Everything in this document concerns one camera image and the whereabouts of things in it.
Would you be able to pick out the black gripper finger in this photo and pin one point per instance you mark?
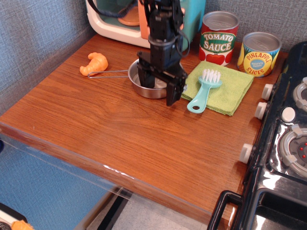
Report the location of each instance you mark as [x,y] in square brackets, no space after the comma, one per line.
[147,79]
[174,92]

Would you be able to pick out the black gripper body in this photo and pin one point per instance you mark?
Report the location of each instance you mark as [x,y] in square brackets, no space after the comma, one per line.
[164,62]

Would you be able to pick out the small steel pot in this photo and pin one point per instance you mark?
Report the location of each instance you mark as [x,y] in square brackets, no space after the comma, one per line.
[157,92]

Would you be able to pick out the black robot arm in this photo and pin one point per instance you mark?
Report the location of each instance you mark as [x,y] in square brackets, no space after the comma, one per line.
[164,18]

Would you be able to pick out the teal dish brush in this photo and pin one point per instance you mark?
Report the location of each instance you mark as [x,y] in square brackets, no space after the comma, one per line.
[210,79]

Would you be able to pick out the green folded cloth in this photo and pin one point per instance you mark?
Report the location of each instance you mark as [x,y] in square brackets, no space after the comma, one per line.
[225,99]

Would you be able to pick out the orange toy croissant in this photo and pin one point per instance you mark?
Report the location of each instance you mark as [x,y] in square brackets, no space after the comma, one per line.
[98,62]

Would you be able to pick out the teal toy microwave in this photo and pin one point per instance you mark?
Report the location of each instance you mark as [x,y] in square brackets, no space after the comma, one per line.
[116,29]

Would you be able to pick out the tomato sauce can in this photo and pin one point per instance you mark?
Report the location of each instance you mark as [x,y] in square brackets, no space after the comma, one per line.
[218,36]

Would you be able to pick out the pineapple slices can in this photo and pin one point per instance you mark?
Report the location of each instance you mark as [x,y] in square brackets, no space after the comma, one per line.
[258,54]

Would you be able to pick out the black toy stove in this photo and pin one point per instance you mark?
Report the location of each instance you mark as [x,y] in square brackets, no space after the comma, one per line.
[275,184]

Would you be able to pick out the clear acrylic barrier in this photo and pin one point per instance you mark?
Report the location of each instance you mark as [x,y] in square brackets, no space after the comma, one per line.
[126,189]

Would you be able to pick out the orange object bottom left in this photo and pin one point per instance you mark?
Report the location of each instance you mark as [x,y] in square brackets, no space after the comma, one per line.
[21,225]

